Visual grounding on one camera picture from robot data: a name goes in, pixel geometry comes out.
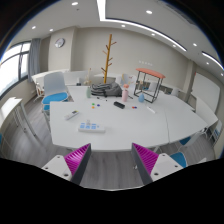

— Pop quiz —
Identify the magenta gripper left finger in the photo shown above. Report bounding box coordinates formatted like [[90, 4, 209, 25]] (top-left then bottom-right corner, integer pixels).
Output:
[[41, 143, 92, 186]]

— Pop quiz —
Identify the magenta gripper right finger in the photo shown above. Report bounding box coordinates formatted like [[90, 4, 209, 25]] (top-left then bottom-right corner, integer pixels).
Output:
[[130, 142, 184, 186]]

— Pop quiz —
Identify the white charger plug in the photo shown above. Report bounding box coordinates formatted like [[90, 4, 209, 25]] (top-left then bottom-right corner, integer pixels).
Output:
[[86, 120, 91, 126]]

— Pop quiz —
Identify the blue chair right front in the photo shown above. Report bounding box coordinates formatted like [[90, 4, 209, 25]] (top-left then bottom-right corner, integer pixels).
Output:
[[171, 152, 187, 168]]

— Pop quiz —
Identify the white power strip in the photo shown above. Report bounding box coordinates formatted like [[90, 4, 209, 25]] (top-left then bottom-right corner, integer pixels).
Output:
[[78, 123, 105, 133]]

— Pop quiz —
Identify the white remote control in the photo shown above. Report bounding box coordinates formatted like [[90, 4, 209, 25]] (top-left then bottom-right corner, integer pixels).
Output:
[[64, 110, 79, 120]]

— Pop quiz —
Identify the white marker pen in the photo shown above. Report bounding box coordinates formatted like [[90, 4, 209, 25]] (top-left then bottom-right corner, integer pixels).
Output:
[[147, 106, 156, 114]]

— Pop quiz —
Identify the light blue vase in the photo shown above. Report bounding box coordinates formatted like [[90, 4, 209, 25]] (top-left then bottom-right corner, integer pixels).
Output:
[[138, 93, 145, 103]]

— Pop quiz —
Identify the black rectangular case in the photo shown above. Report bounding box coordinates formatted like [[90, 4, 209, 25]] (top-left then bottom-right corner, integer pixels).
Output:
[[114, 101, 125, 109]]

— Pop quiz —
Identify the pink water bottle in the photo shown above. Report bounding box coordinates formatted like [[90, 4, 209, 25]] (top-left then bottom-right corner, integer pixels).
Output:
[[122, 84, 129, 102]]

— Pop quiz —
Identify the green bottle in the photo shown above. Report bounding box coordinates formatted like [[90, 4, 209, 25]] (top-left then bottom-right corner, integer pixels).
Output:
[[86, 87, 91, 98]]

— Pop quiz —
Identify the orange top black stand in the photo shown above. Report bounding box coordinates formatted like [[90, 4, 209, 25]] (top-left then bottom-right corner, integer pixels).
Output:
[[134, 68, 165, 103]]

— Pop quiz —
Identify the white blue office chair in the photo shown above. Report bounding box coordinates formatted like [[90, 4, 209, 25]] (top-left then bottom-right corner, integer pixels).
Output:
[[40, 71, 70, 121]]

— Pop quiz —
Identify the white side desk left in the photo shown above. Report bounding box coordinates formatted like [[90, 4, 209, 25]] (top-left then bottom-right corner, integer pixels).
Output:
[[0, 97, 36, 135]]

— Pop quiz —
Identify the white whiteboard right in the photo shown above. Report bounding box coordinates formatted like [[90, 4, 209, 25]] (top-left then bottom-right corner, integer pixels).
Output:
[[191, 73, 220, 112]]

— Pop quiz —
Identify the yellow wooden coat rack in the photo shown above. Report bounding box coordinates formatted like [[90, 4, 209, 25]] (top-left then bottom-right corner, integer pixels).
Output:
[[101, 34, 117, 84]]

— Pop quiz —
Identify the grey window curtain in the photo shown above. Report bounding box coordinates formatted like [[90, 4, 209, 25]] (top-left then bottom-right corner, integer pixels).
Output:
[[28, 38, 41, 82]]

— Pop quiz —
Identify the round wall clock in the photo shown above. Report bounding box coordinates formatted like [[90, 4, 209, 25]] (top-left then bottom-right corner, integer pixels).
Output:
[[55, 38, 65, 48]]

